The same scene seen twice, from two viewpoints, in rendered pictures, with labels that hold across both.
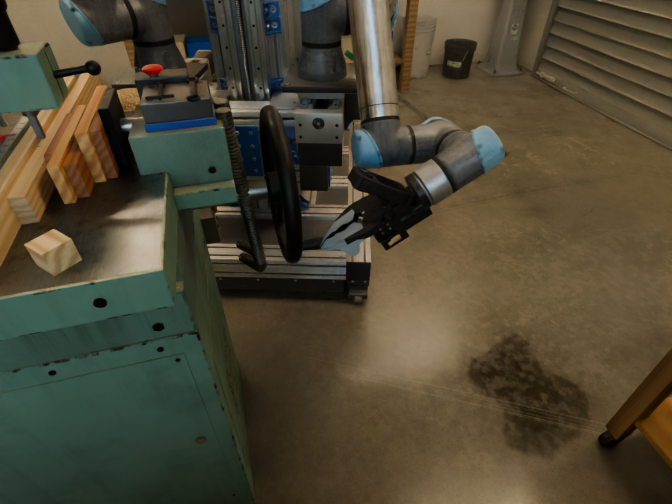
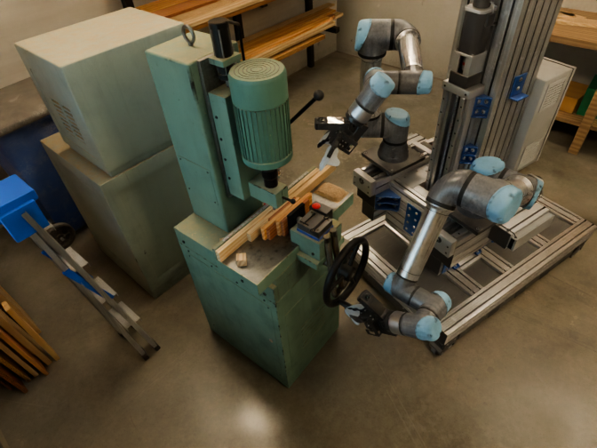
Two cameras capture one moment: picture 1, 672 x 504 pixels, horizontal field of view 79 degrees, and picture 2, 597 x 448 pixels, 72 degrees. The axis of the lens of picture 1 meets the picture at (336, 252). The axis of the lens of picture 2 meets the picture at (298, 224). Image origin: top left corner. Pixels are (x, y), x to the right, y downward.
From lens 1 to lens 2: 1.02 m
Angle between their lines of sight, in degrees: 42
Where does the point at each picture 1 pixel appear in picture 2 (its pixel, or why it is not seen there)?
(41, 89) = (274, 203)
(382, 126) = (399, 280)
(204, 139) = (312, 244)
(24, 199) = (250, 235)
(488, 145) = (422, 328)
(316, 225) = (447, 284)
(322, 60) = not seen: hidden behind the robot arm
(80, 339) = not seen: hidden behind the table
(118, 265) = (250, 275)
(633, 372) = not seen: outside the picture
